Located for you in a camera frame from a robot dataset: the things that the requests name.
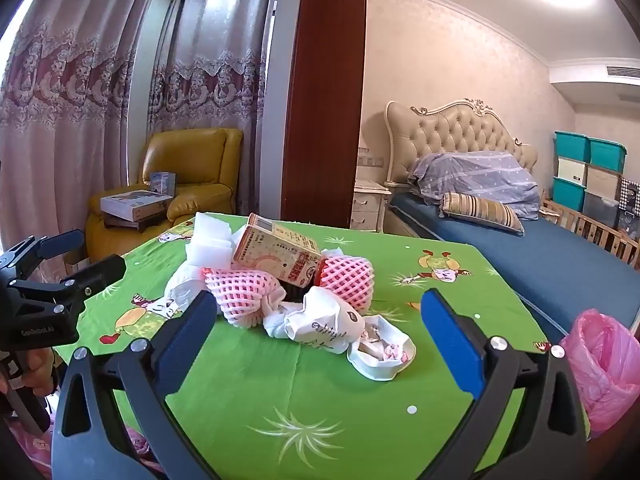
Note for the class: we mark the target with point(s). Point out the blue grey duvet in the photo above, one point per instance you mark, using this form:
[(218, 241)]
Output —
[(475, 175)]

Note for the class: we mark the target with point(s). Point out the blue mattress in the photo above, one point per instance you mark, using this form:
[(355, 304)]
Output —
[(525, 260)]

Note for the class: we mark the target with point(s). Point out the cream nightstand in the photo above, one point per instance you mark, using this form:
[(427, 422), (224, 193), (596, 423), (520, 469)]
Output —
[(367, 207)]

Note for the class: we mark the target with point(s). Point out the flat white box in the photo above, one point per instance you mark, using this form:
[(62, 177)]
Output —
[(135, 205)]

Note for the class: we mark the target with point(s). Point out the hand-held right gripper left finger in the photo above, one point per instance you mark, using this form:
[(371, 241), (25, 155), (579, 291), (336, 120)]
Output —
[(187, 330)]

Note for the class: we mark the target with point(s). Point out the green printed tablecloth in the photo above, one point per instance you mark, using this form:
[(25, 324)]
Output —
[(320, 410)]

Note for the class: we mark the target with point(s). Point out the pink foam fruit net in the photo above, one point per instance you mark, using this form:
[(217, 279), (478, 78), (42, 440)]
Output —
[(240, 295), (345, 280)]

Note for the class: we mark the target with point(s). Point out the wall socket panel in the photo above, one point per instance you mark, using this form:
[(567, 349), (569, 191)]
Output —
[(370, 160)]

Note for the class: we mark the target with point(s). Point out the dark wooden pillar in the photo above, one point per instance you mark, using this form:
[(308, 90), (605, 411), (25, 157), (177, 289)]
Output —
[(325, 85)]

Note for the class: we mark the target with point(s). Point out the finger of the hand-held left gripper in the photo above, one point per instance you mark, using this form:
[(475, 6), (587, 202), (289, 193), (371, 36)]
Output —
[(60, 243), (95, 275)]

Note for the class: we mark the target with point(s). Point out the flat dark box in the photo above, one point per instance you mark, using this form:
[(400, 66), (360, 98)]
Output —
[(125, 225)]

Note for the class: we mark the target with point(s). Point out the striped pillow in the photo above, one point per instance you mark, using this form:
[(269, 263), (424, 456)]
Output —
[(482, 210)]

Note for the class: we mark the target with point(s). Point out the person's left hand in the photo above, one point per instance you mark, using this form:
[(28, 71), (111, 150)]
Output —
[(35, 372)]

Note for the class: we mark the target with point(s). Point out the patterned lace curtain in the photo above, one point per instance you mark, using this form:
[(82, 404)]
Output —
[(60, 85), (215, 70)]

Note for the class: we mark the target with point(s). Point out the beige tufted headboard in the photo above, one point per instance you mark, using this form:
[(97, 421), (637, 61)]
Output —
[(450, 130)]

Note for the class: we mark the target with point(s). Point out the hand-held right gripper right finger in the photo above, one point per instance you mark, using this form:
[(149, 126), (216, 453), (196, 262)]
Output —
[(450, 340)]

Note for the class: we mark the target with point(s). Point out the ceiling air vent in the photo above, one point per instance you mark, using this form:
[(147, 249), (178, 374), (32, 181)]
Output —
[(625, 72)]

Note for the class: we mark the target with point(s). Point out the stack of plastic storage bins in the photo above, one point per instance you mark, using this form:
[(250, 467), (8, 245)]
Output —
[(585, 175)]

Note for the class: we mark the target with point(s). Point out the pink plastic trash bag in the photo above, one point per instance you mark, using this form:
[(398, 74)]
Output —
[(610, 375)]

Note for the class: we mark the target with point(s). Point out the white paper bag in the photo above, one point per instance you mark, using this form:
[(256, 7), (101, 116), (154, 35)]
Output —
[(320, 325)]

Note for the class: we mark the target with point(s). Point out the printed cardboard carton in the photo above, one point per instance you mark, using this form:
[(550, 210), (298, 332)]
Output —
[(275, 250)]

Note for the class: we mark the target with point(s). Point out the yellow leather armchair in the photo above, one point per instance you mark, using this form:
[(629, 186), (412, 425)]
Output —
[(200, 160)]

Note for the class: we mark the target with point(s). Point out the small blue white box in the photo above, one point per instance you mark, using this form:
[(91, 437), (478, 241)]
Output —
[(163, 183)]

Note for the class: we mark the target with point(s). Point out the wooden crib rail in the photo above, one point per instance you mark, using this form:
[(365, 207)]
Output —
[(590, 225)]

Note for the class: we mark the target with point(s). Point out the crushed white paper cup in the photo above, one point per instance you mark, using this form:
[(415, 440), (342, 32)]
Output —
[(372, 367)]

